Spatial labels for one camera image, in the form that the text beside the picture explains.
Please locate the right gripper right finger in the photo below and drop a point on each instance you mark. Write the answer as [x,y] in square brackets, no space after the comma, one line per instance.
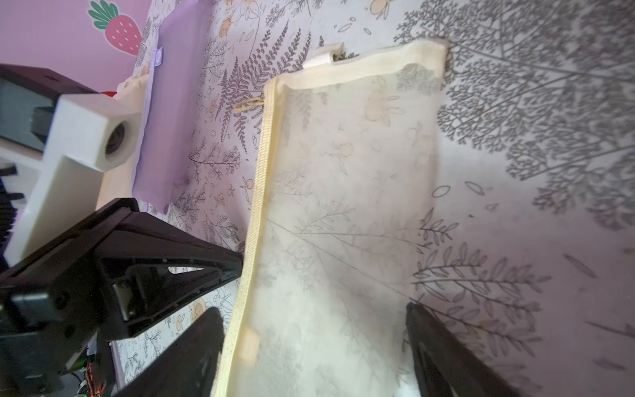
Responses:
[445,367]

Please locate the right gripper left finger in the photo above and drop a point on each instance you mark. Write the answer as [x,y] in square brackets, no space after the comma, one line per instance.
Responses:
[188,366]

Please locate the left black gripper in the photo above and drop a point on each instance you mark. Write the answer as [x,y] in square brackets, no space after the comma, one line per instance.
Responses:
[149,269]

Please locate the purple mesh pouch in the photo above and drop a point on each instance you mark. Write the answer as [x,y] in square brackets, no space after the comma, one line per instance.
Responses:
[169,109]

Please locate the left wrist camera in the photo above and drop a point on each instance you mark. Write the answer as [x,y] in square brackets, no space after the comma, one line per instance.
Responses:
[90,135]

